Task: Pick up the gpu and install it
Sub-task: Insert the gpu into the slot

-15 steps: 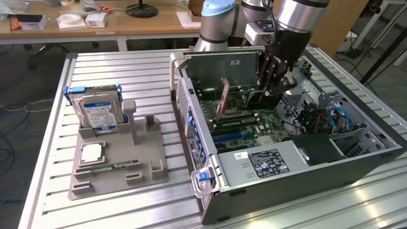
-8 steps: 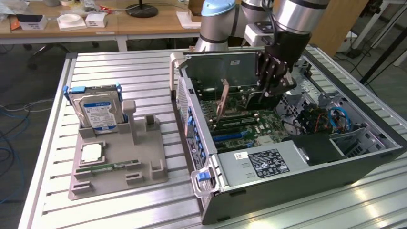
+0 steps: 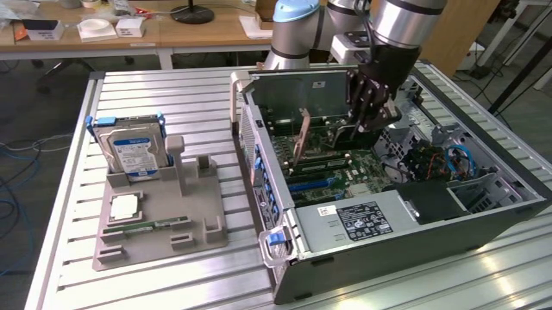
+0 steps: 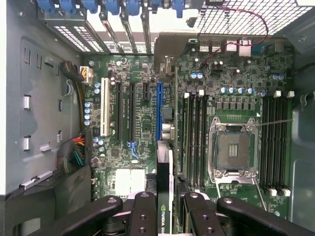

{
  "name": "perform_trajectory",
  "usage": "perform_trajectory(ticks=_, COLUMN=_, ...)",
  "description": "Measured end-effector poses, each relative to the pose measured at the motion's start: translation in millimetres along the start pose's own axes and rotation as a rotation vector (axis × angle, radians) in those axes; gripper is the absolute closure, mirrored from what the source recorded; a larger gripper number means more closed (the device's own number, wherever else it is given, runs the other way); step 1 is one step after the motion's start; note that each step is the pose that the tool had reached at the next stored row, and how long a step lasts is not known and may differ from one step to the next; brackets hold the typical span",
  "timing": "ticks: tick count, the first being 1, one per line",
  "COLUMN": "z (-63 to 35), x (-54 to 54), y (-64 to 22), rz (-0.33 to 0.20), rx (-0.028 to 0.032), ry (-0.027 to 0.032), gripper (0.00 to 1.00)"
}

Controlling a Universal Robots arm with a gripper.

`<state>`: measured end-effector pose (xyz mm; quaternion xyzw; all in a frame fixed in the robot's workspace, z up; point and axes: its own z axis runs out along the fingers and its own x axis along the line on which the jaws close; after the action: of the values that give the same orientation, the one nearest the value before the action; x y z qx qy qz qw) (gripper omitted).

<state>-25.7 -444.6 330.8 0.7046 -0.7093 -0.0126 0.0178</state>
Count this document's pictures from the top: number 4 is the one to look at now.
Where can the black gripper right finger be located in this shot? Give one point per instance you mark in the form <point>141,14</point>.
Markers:
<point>201,216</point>

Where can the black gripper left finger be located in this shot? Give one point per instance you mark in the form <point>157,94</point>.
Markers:
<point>142,216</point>

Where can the silver chipset heatsink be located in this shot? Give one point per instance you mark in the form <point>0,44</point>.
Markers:
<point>123,182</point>

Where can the steel socket cover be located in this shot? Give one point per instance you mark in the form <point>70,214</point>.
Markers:
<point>235,181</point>

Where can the green motherboard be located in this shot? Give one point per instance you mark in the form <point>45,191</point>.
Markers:
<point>140,152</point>

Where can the CPU socket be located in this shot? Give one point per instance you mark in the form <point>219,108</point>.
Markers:
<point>233,150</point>

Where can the white-latch RAM slot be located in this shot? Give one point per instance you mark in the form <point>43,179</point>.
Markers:
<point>288,147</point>
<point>186,94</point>
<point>275,147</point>
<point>199,137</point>

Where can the long black expansion slot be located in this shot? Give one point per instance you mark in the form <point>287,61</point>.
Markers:
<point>132,110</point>
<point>119,110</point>

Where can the blue expansion slot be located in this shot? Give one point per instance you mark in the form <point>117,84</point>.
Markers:
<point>159,110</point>

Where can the white expansion slot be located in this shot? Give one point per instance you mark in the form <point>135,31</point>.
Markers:
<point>105,105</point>

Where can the steel locking lever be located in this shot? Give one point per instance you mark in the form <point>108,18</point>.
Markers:
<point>275,122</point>

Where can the black and silver PC case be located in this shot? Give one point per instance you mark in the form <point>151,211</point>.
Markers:
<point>304,152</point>

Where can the short black expansion slot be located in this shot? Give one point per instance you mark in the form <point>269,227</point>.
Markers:
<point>146,92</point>

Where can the vented steel slot cover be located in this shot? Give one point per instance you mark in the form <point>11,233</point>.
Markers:
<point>70,39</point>
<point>89,39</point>

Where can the blue card retention latch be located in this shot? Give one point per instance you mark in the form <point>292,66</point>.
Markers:
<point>134,4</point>
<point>46,6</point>
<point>90,6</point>
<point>178,8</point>
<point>70,5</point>
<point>113,6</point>
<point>156,3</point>

